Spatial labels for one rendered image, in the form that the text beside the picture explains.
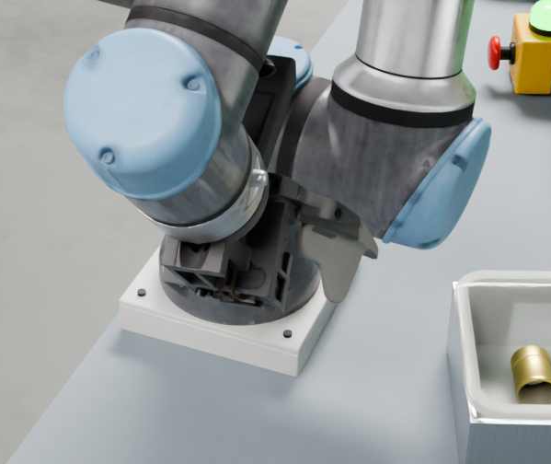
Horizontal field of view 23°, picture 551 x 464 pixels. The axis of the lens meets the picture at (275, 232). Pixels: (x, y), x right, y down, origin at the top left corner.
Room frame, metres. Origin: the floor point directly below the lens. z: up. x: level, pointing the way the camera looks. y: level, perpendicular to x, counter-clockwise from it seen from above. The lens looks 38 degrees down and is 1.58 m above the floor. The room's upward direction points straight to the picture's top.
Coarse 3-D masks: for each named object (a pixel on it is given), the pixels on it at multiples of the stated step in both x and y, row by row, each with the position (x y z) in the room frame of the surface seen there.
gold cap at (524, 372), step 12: (528, 348) 0.84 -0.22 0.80; (540, 348) 0.84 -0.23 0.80; (516, 360) 0.83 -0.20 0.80; (528, 360) 0.82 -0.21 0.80; (540, 360) 0.82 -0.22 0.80; (516, 372) 0.82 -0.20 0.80; (528, 372) 0.81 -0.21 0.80; (540, 372) 0.81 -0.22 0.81; (516, 384) 0.81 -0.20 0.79; (528, 384) 0.83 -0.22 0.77; (540, 384) 0.82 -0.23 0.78; (516, 396) 0.80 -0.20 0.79; (528, 396) 0.81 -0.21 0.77; (540, 396) 0.81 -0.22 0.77
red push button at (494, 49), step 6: (492, 36) 1.37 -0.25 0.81; (492, 42) 1.35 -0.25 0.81; (498, 42) 1.35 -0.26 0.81; (492, 48) 1.34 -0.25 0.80; (498, 48) 1.34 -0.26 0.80; (504, 48) 1.35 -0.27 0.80; (510, 48) 1.35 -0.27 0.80; (492, 54) 1.34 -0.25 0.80; (498, 54) 1.34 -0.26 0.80; (504, 54) 1.35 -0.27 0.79; (510, 54) 1.35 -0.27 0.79; (492, 60) 1.34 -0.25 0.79; (498, 60) 1.33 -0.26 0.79; (492, 66) 1.34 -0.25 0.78; (498, 66) 1.34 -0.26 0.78
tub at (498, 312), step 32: (480, 288) 0.88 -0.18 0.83; (512, 288) 0.88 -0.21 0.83; (544, 288) 0.88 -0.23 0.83; (480, 320) 0.88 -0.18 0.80; (512, 320) 0.88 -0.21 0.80; (544, 320) 0.88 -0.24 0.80; (480, 352) 0.87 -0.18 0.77; (512, 352) 0.87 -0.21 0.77; (480, 384) 0.76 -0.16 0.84; (512, 384) 0.83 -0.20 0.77; (480, 416) 0.75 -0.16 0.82; (512, 416) 0.72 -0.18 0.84; (544, 416) 0.72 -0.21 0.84
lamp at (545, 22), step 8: (544, 0) 1.37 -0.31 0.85; (536, 8) 1.35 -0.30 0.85; (544, 8) 1.34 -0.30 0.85; (536, 16) 1.34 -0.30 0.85; (544, 16) 1.34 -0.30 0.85; (528, 24) 1.36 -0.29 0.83; (536, 24) 1.34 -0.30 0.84; (544, 24) 1.33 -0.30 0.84; (536, 32) 1.34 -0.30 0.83; (544, 32) 1.33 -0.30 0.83
